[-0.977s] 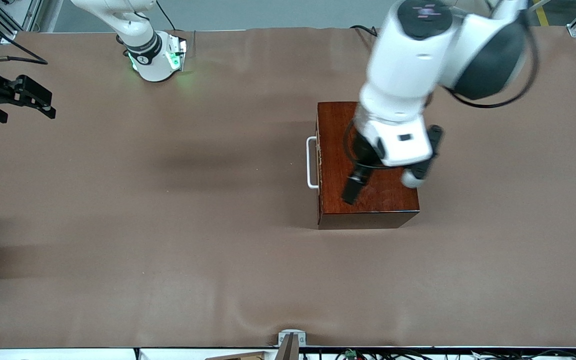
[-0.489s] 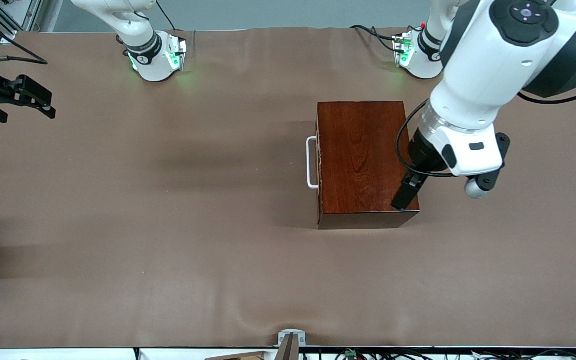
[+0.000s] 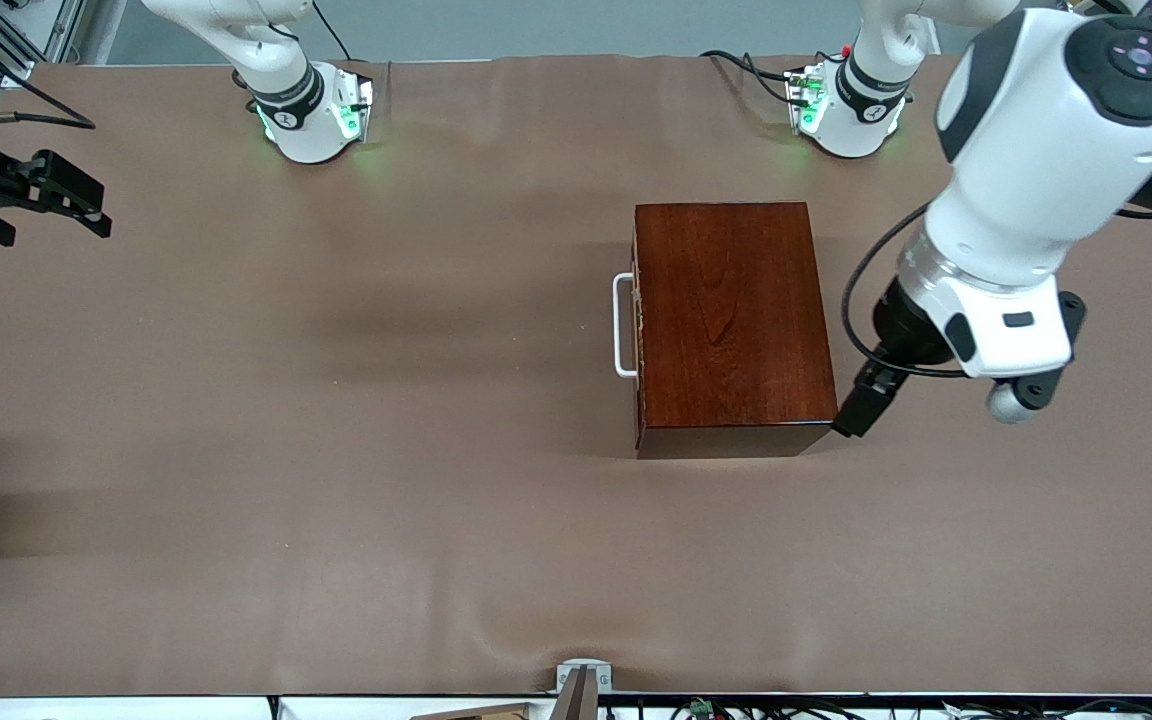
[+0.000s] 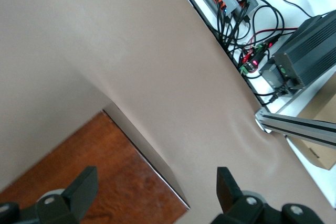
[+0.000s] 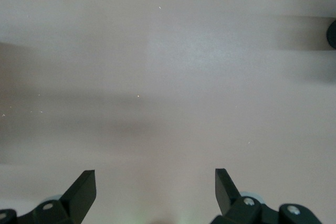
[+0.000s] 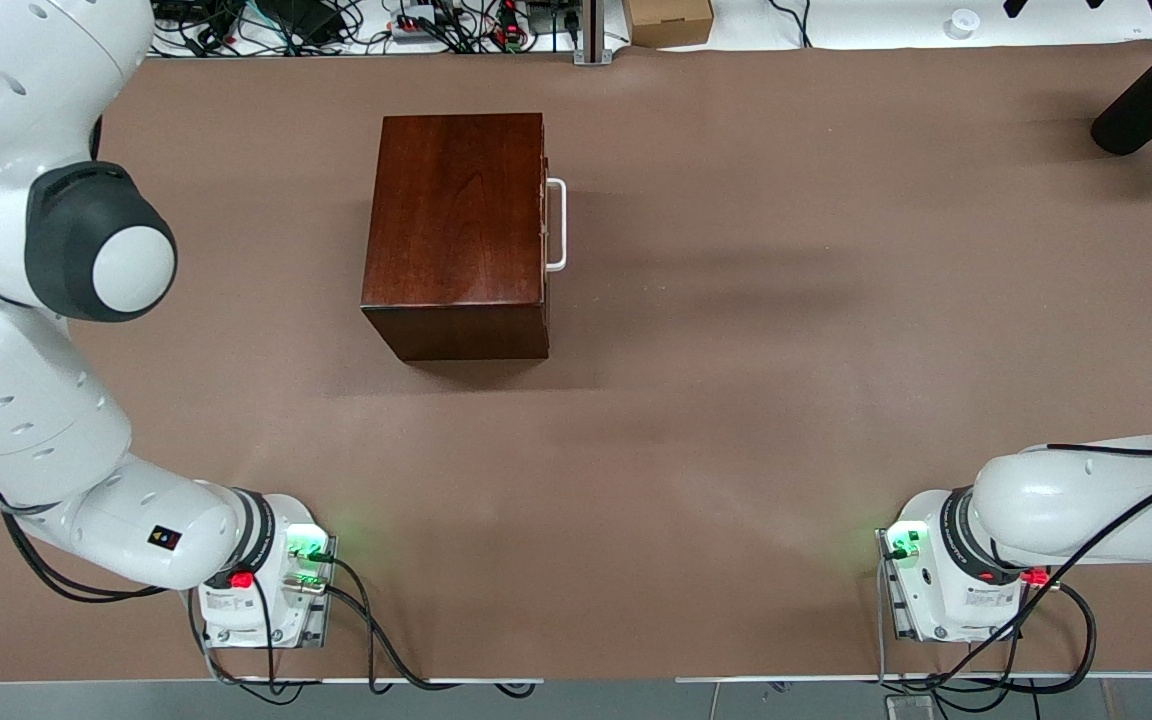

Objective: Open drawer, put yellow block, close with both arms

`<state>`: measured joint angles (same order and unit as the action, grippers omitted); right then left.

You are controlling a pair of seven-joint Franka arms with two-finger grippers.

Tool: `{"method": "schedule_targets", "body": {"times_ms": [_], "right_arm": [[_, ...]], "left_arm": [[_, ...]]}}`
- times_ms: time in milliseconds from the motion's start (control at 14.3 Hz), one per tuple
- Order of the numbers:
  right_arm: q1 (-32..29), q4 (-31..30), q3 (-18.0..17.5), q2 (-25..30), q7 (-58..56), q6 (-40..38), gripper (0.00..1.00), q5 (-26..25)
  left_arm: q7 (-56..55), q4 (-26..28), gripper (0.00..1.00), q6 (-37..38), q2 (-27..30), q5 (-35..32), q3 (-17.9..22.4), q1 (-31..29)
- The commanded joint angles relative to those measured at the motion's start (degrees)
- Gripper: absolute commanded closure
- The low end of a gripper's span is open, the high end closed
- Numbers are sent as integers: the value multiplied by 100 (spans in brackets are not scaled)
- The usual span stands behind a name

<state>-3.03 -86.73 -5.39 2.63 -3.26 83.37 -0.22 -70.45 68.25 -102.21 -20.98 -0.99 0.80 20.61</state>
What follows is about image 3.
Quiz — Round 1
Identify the light wood drawer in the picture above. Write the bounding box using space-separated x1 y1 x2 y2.
613 265 645 441

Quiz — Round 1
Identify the aluminium frame profile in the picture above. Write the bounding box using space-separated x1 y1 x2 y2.
0 0 87 89

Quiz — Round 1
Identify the grey metal mount bracket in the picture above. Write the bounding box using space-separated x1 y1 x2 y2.
556 660 614 720

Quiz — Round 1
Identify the black base power cable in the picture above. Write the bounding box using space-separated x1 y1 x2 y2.
311 0 355 63
701 48 819 106

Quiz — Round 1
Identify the dark brown wooden cabinet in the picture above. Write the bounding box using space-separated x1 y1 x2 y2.
633 201 840 459

